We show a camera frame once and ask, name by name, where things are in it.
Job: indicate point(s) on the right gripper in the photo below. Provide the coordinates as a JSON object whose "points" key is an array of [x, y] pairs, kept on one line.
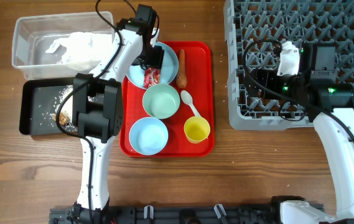
{"points": [[269, 76]]}

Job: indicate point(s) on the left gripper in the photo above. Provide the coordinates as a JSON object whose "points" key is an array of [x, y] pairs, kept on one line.
{"points": [[157, 61]]}

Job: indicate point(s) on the red snack wrapper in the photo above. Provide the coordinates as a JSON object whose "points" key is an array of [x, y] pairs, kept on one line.
{"points": [[151, 77]]}

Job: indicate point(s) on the orange carrot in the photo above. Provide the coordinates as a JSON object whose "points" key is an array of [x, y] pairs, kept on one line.
{"points": [[181, 80]]}

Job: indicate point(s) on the teal green bowl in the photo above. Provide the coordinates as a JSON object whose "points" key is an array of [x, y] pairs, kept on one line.
{"points": [[161, 101]]}

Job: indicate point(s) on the white paper napkin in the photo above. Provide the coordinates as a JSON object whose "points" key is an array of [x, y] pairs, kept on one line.
{"points": [[82, 47]]}

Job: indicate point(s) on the light blue bowl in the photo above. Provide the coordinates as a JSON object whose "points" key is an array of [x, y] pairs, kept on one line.
{"points": [[148, 136]]}

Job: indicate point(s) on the yellow plastic cup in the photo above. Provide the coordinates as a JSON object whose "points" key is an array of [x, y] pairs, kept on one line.
{"points": [[196, 129]]}

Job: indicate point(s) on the white rice pile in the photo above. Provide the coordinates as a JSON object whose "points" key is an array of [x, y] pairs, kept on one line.
{"points": [[64, 105]]}

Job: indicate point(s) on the brown food scrap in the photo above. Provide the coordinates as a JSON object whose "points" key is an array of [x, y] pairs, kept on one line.
{"points": [[64, 119]]}

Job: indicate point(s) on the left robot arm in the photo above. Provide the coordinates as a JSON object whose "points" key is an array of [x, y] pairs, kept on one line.
{"points": [[98, 110]]}

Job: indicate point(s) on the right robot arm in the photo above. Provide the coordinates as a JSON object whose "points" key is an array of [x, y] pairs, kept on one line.
{"points": [[306, 77]]}

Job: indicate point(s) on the grey dishwasher rack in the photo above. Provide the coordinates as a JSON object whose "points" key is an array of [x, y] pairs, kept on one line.
{"points": [[249, 28]]}

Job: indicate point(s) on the light blue plate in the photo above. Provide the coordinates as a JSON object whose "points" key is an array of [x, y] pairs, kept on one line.
{"points": [[168, 71]]}

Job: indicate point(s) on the white plastic spoon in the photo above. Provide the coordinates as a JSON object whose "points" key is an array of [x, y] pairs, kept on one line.
{"points": [[188, 100]]}

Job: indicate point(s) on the red serving tray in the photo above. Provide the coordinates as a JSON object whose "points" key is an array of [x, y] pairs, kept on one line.
{"points": [[198, 68]]}

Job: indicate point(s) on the black plastic tray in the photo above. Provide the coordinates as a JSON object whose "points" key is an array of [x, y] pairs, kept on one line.
{"points": [[40, 100]]}

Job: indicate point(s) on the clear plastic bin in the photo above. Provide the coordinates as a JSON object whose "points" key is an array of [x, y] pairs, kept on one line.
{"points": [[33, 36]]}

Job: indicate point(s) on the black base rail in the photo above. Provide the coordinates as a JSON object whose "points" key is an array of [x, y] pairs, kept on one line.
{"points": [[243, 214]]}

